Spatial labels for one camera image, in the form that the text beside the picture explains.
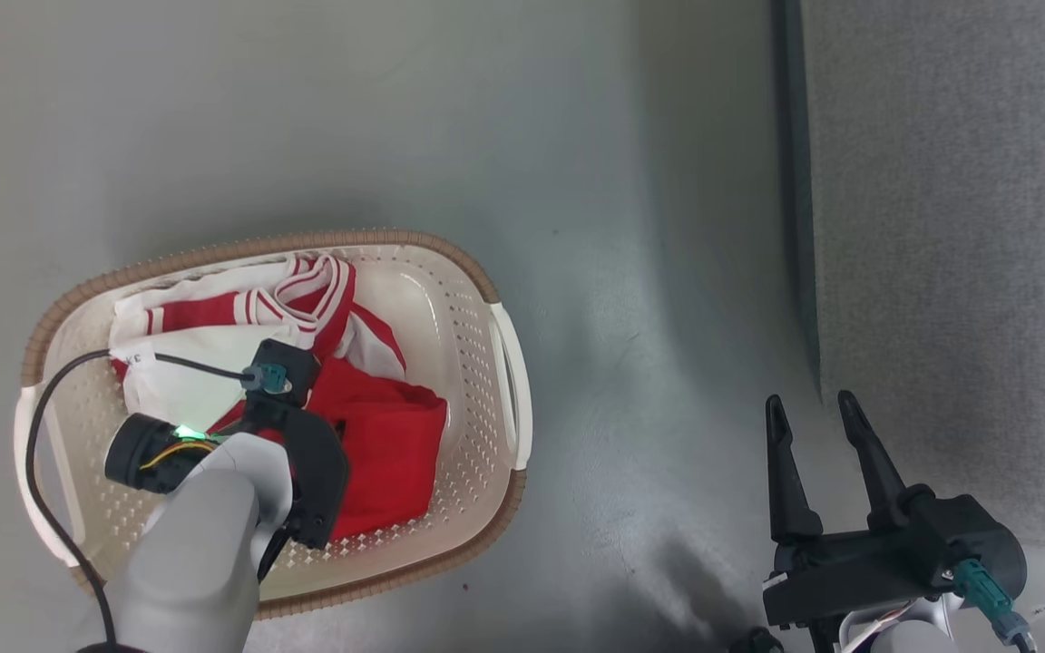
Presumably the cream plastic basket brown rim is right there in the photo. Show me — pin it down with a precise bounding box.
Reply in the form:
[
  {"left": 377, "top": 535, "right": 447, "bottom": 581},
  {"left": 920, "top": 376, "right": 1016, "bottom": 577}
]
[{"left": 13, "top": 229, "right": 534, "bottom": 621}]

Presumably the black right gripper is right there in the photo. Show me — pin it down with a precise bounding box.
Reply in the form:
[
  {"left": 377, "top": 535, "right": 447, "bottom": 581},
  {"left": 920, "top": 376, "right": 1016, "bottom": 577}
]
[{"left": 763, "top": 390, "right": 955, "bottom": 653}]

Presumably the right cable with teal connector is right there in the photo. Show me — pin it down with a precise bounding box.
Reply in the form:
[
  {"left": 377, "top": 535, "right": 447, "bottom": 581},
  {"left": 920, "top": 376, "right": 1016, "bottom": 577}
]
[{"left": 952, "top": 558, "right": 1040, "bottom": 653}]

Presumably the dark grey sofa base edge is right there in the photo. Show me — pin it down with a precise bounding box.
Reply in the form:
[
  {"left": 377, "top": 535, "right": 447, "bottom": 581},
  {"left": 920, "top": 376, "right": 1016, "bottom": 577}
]
[{"left": 771, "top": 0, "right": 825, "bottom": 402}]

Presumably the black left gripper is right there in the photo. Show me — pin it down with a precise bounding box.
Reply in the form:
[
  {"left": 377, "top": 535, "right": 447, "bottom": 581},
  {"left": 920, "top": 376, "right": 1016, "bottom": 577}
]
[{"left": 241, "top": 399, "right": 351, "bottom": 551}]

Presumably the grey fabric sofa seat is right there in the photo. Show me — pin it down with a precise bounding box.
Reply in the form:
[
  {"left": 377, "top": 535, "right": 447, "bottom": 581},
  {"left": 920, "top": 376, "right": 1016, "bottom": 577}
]
[{"left": 802, "top": 0, "right": 1045, "bottom": 556}]

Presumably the red and white garment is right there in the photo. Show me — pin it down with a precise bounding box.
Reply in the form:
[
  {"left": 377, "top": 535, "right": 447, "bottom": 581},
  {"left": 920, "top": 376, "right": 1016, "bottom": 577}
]
[{"left": 110, "top": 254, "right": 448, "bottom": 542}]

